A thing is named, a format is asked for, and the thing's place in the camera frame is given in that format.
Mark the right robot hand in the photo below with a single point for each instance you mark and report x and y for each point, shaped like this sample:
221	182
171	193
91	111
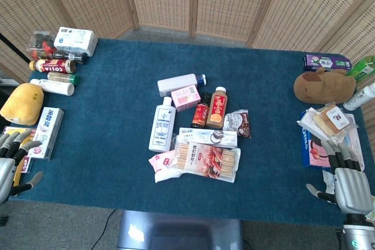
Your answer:
353	188

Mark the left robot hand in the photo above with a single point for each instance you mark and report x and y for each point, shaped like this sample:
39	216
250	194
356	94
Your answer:
6	174

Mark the white bottle with blue print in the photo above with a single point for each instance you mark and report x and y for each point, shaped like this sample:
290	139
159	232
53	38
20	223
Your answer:
161	127

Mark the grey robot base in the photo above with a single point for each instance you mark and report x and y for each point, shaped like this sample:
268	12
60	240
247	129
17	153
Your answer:
178	231

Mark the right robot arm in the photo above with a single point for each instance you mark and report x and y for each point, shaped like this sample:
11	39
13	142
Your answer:
358	235

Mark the white bottle with grey print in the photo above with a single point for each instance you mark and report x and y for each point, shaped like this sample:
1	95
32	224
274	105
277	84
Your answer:
359	97

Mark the white cylindrical tube bottle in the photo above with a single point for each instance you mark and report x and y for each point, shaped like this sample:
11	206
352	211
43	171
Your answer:
52	86

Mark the green cap jar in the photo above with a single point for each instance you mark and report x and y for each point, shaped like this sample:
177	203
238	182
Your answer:
64	78

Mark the red Costa coffee bottle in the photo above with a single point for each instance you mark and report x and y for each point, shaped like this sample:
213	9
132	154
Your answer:
52	66

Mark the green drink bottle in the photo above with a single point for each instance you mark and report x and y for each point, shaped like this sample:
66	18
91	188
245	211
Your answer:
363	70

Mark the dark bottle with black cap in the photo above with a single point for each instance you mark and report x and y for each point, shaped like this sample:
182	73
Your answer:
71	56

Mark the brown drink bottle white cap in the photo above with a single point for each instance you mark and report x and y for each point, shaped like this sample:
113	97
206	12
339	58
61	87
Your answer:
217	109

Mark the dark sauce bottle red label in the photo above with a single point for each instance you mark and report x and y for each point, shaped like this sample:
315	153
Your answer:
200	112

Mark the white bottle with blue cap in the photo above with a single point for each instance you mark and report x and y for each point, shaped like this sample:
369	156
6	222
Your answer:
175	83

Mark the yellow box with holes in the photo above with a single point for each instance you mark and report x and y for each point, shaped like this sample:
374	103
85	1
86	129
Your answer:
17	174

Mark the pink crayon pack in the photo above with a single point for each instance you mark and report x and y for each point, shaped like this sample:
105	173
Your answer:
27	163

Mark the blue Oreo box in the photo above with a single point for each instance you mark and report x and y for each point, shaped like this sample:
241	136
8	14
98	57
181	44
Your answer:
310	150

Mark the white and pink toothpaste box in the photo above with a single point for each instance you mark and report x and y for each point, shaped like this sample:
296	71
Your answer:
48	127

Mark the yellow plush toy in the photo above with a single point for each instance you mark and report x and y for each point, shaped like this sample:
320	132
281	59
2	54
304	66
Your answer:
22	103

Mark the wrapped sandwich cake pack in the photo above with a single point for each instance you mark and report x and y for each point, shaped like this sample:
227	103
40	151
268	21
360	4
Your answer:
332	118

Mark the white flat box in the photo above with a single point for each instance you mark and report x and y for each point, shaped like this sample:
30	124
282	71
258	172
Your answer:
307	121

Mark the brown capybara plush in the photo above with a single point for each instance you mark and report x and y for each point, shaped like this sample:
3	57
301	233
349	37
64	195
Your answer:
325	87

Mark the purple toothpaste box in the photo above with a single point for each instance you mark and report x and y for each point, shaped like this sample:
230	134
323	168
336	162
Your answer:
325	62

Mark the white and brown snack packet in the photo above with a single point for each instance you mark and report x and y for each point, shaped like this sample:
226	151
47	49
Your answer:
238	121

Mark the clear box with red items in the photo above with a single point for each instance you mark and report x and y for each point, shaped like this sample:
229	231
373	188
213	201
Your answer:
41	45

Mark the bamboo skewers packet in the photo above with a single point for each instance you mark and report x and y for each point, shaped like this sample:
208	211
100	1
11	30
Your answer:
211	160

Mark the white tissue pack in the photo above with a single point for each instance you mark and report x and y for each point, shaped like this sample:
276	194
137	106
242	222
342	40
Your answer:
74	40

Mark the pink and white wipes pouch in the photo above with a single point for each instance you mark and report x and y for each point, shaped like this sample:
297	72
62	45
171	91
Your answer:
161	165

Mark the white toothpaste box blue print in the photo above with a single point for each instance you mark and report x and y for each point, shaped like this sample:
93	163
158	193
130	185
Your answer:
199	137

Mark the pink cardboard box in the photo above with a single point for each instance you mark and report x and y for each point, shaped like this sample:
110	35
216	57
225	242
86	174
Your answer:
185	97

